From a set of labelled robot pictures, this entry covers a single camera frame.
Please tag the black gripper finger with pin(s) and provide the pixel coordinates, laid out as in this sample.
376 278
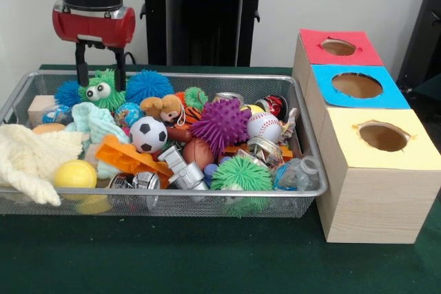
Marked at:
120 70
82 65

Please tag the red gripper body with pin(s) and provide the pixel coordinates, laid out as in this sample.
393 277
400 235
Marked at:
93 29

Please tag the clear shallow bin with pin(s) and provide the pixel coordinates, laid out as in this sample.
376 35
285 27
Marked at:
41 201

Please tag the green fuzzy monster toy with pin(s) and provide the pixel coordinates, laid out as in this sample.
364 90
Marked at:
102 91

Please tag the large blue spiky ball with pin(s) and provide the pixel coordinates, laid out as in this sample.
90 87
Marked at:
148 85

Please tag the small soccer ball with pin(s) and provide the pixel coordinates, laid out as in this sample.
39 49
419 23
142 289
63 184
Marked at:
149 134

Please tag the orange plastic grid block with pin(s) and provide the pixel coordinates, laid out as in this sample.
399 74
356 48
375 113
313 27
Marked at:
131 158

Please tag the cream knitted cloth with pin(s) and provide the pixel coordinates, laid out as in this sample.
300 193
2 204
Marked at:
31 160

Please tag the plain yellow ball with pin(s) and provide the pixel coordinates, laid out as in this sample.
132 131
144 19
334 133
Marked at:
76 173

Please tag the purple spiky ball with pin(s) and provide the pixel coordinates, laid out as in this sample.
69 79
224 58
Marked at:
220 125

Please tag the white baseball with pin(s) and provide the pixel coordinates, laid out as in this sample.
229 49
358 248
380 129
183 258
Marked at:
263 127

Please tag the green spiky ball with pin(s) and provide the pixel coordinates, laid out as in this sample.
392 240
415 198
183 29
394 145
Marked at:
241 173

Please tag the dark green table cloth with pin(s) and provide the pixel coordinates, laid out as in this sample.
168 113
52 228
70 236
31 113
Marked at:
172 259

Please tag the crushed plastic water bottle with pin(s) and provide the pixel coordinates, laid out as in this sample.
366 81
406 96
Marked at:
298 173

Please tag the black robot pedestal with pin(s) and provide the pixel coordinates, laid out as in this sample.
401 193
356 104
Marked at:
200 18

